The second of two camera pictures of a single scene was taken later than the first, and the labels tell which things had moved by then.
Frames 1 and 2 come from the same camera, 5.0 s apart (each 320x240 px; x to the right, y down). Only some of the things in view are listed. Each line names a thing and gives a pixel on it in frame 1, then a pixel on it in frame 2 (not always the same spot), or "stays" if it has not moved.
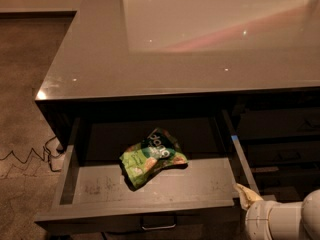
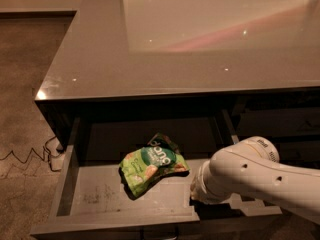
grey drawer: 283,153 stays
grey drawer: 92,197 stays
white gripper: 257,217 to 201,183
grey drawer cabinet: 162,100 stays
